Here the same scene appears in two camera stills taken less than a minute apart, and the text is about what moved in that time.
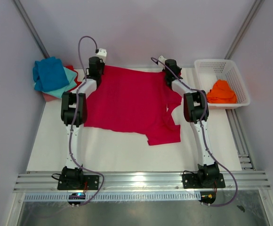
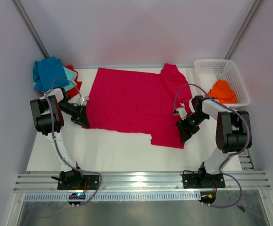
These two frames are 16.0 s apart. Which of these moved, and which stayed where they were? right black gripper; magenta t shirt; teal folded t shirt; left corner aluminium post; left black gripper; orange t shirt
Moved: left black gripper; right black gripper
Stayed: teal folded t shirt; left corner aluminium post; orange t shirt; magenta t shirt
